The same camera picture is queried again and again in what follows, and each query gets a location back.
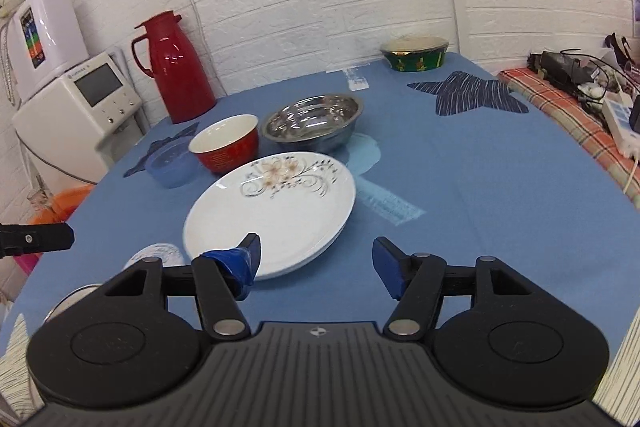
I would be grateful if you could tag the red thermos jug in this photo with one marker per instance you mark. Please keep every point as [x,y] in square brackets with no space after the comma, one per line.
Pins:
[180,72]

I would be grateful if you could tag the blue tablecloth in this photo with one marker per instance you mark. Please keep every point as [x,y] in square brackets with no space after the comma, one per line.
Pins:
[475,187]

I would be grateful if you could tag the red ceramic bowl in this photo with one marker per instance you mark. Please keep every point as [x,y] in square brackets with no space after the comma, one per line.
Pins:
[230,152]

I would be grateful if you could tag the black electronic device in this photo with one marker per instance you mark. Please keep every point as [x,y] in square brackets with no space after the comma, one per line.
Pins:
[557,69]

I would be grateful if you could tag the white power strip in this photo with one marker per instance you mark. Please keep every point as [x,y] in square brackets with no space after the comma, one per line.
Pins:
[620,122]

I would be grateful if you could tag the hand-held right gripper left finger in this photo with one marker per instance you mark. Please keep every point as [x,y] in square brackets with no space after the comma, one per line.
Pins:
[246,263]

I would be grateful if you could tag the plaid cloth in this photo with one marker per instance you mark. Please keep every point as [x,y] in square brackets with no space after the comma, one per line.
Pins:
[565,117]

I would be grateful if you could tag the orange plastic basin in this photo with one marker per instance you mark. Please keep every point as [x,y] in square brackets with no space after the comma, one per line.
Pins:
[67,204]

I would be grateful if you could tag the green and gold bowl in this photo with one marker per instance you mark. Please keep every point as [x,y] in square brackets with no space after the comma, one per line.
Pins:
[415,57]

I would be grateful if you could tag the round metal dish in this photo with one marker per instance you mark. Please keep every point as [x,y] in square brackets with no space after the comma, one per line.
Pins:
[70,299]

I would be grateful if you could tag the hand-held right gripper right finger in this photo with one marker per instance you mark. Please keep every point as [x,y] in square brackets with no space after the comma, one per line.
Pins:
[387,266]

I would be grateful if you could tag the white water dispenser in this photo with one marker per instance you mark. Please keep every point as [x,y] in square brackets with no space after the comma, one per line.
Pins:
[75,117]

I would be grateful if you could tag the blue plastic bowl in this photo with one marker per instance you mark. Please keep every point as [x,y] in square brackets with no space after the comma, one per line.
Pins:
[170,167]

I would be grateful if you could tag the white floral plate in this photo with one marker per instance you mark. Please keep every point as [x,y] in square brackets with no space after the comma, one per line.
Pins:
[280,217]

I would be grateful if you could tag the stainless steel bowl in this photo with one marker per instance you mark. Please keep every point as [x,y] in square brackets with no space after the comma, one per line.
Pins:
[312,122]

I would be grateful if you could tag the white striped cloth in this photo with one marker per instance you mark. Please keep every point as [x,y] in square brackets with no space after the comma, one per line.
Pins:
[622,362]
[15,372]

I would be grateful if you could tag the white water purifier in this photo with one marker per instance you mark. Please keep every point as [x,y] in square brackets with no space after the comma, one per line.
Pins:
[50,32]

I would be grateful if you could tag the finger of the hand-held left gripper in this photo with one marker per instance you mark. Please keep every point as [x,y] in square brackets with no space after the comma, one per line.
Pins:
[42,238]

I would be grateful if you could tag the pink plastic basin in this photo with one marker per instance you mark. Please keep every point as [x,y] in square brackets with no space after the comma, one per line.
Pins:
[27,261]

